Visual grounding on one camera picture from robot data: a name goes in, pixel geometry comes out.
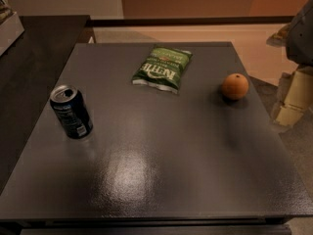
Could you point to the dark blue pepsi can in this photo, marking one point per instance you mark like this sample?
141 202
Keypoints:
68 104

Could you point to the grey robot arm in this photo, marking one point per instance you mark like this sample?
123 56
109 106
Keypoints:
297 37

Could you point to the green jalapeno chip bag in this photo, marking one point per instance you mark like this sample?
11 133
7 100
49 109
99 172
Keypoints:
163 69

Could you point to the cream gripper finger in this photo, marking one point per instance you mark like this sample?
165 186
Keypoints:
294 96

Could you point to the orange fruit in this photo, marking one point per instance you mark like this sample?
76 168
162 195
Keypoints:
235 86

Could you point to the white box on side table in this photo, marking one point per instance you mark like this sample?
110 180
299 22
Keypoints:
10 30

